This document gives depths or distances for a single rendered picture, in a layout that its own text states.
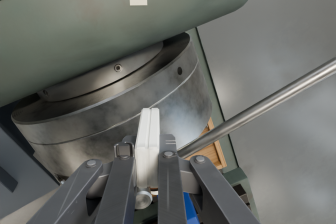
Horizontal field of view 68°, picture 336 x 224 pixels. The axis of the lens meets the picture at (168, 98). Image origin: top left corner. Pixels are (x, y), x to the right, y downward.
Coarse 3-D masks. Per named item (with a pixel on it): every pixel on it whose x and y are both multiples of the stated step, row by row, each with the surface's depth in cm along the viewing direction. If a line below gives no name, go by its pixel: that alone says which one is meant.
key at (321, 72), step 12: (312, 72) 21; (324, 72) 21; (288, 84) 22; (300, 84) 21; (312, 84) 21; (276, 96) 22; (288, 96) 22; (252, 108) 23; (264, 108) 22; (228, 120) 23; (240, 120) 23; (216, 132) 24; (228, 132) 23; (192, 144) 24; (204, 144) 24; (180, 156) 25
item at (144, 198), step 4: (136, 184) 25; (140, 188) 24; (144, 188) 24; (148, 188) 25; (136, 192) 24; (140, 192) 24; (144, 192) 24; (148, 192) 24; (136, 196) 24; (140, 196) 24; (144, 196) 24; (148, 196) 24; (136, 200) 24; (140, 200) 24; (144, 200) 24; (148, 200) 24; (136, 204) 24; (140, 204) 24; (144, 204) 24; (148, 204) 24; (136, 208) 24; (140, 208) 24
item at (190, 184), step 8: (160, 136) 18; (168, 136) 18; (160, 144) 17; (168, 144) 17; (176, 152) 16; (184, 160) 15; (184, 168) 14; (184, 176) 14; (192, 176) 14; (184, 184) 14; (192, 184) 14; (192, 192) 14; (200, 192) 14
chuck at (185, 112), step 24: (192, 72) 36; (168, 96) 32; (192, 96) 36; (168, 120) 33; (192, 120) 36; (48, 144) 32; (72, 144) 31; (96, 144) 30; (48, 168) 38; (72, 168) 33
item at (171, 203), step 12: (168, 156) 15; (168, 168) 14; (168, 180) 13; (180, 180) 13; (168, 192) 12; (180, 192) 12; (168, 204) 11; (180, 204) 11; (168, 216) 10; (180, 216) 10
